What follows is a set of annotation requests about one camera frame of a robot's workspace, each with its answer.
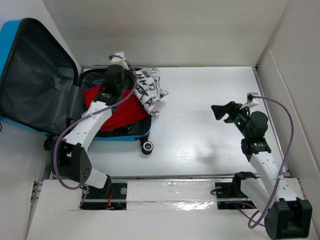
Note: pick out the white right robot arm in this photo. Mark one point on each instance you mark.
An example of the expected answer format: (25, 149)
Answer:
(283, 213)

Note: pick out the black and white striped garment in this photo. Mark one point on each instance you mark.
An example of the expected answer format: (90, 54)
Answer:
(124, 130)

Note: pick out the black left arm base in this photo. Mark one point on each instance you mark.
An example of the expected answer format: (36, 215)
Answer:
(116, 199)

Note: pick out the blue hard-shell suitcase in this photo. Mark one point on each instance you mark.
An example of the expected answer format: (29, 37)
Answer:
(41, 88)

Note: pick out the newspaper print garment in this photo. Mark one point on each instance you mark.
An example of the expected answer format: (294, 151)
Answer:
(148, 89)

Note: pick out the red polo shirt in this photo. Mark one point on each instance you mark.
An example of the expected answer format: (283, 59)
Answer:
(129, 112)

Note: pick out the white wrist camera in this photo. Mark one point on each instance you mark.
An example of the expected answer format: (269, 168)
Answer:
(118, 59)
(252, 100)

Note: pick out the aluminium mounting rail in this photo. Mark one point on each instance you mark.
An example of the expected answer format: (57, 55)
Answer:
(176, 177)

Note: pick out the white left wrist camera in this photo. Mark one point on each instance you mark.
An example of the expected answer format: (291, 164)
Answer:
(118, 59)

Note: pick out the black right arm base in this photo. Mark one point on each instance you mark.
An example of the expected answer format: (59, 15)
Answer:
(230, 199)

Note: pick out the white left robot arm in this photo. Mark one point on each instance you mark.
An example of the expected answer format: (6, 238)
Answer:
(70, 153)

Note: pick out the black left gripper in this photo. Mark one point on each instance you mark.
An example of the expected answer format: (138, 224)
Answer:
(128, 73)

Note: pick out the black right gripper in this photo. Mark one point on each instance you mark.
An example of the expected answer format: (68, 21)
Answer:
(219, 111)

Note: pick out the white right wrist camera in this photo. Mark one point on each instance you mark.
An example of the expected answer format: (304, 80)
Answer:
(252, 100)

